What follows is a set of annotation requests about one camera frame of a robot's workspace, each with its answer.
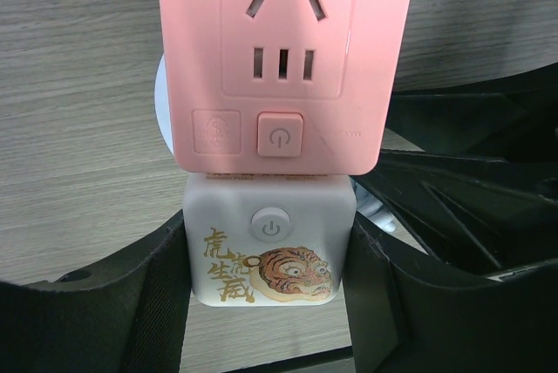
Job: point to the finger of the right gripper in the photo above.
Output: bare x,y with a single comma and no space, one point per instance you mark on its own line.
479,192

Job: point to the white cube tiger adapter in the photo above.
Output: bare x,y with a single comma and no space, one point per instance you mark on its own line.
267,240

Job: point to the pink white cube charger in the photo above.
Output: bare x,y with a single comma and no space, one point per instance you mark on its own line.
280,86

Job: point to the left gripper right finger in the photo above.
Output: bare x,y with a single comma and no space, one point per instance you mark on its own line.
411,313

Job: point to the light blue round socket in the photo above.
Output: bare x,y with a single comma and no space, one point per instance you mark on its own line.
161,105

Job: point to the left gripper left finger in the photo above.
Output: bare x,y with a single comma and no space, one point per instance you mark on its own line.
124,313

